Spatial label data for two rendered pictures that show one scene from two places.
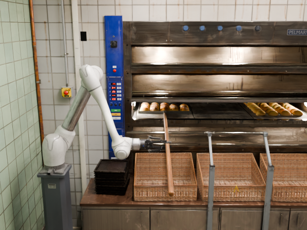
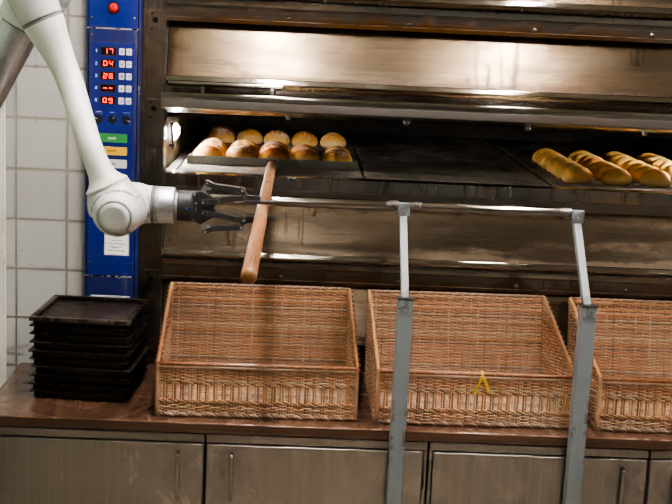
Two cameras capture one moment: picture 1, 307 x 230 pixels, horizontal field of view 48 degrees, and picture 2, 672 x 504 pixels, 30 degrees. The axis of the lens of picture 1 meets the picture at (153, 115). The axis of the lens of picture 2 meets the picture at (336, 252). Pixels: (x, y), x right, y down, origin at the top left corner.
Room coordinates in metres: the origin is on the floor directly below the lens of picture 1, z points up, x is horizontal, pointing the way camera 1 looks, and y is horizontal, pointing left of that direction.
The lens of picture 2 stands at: (-0.53, -0.15, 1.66)
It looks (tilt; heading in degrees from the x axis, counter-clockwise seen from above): 11 degrees down; 357
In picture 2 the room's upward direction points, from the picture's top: 3 degrees clockwise
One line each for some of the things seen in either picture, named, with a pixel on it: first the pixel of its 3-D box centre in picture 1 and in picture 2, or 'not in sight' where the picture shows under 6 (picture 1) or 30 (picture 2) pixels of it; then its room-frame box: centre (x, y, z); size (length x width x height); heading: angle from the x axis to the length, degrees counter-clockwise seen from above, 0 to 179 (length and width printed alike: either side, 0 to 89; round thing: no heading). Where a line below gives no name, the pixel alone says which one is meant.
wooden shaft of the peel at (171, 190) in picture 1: (166, 142); (263, 206); (2.54, -0.11, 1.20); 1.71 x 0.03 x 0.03; 179
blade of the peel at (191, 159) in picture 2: (164, 108); (273, 156); (3.67, -0.12, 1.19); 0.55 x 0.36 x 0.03; 89
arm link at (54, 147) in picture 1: (53, 148); not in sight; (2.48, 0.75, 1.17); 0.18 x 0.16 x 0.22; 178
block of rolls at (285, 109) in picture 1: (271, 107); (615, 166); (3.67, -1.28, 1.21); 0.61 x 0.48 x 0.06; 179
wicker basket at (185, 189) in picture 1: (164, 175); (258, 347); (2.98, -0.10, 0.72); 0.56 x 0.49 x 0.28; 91
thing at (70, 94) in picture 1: (67, 91); not in sight; (3.22, 0.81, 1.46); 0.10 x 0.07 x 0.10; 89
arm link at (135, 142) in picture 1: (136, 144); (165, 205); (2.49, 0.13, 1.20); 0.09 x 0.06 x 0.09; 0
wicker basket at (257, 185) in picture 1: (228, 175); (464, 355); (2.97, -0.70, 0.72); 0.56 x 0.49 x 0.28; 90
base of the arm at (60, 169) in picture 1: (53, 167); not in sight; (2.45, 0.75, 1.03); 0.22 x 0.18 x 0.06; 177
